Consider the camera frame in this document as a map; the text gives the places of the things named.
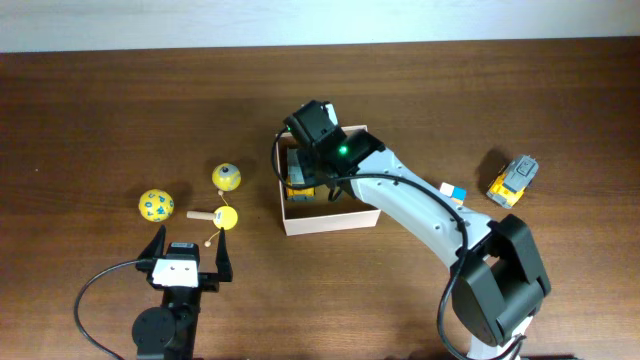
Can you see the pink cardboard box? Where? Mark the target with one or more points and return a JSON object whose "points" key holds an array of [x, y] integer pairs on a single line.
{"points": [[320, 215]]}

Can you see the yellow wooden paddle drum toy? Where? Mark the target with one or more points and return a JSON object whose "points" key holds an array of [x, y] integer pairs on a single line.
{"points": [[224, 218]]}

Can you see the small colourful puzzle cube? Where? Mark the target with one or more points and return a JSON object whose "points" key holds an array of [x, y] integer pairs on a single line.
{"points": [[455, 193]]}

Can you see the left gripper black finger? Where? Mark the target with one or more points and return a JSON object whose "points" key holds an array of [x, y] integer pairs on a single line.
{"points": [[155, 248], [222, 261]]}

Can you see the yellow ball with blue letters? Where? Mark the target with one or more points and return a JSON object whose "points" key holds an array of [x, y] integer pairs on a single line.
{"points": [[156, 205]]}

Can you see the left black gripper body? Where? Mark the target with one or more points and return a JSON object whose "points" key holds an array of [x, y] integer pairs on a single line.
{"points": [[207, 282]]}

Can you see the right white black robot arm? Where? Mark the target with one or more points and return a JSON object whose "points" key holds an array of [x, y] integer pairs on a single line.
{"points": [[497, 279]]}

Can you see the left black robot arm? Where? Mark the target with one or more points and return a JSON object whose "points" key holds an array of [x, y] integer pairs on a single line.
{"points": [[168, 331]]}

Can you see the yellow grey mixer truck toy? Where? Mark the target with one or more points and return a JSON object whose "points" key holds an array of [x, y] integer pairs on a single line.
{"points": [[507, 189]]}

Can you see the yellow grey dump truck toy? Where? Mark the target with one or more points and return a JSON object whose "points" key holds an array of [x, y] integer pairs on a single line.
{"points": [[297, 177]]}

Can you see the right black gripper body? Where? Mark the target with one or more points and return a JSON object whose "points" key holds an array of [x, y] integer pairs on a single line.
{"points": [[310, 170]]}

